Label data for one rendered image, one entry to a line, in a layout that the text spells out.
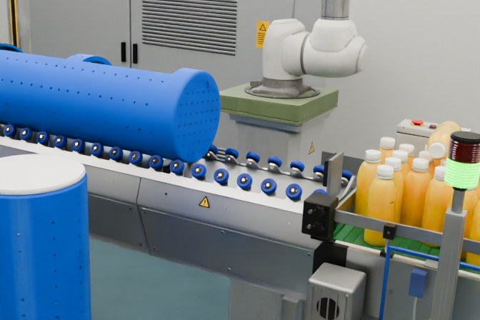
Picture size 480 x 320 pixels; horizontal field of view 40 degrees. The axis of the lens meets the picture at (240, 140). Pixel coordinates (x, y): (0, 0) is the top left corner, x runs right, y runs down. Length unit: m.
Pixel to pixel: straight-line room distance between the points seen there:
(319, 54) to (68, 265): 1.18
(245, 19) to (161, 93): 1.74
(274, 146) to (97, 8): 2.07
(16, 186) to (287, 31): 1.21
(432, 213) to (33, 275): 0.97
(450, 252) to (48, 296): 0.94
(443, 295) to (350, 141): 3.45
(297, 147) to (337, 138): 2.45
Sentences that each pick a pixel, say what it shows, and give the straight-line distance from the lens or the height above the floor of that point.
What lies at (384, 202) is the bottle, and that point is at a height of 1.02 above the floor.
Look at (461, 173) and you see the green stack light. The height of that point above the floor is 1.19.
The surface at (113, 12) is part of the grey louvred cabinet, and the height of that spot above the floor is 1.18.
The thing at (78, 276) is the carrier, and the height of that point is 0.78.
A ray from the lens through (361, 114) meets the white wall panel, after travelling 4.75.
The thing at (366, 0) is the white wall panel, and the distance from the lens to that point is 4.64.
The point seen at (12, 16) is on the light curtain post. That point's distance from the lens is 2.84.
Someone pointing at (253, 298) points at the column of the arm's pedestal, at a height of 0.24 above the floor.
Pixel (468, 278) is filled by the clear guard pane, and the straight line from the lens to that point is 1.54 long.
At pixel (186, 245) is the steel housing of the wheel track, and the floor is 0.71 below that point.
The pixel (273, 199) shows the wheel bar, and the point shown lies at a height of 0.93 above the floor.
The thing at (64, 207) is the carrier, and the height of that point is 0.98.
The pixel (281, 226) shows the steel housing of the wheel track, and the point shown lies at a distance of 1.80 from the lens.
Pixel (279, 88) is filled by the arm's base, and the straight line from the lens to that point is 2.44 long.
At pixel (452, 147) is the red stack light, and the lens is 1.33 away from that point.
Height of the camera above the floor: 1.59
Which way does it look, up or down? 16 degrees down
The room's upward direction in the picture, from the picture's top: 2 degrees clockwise
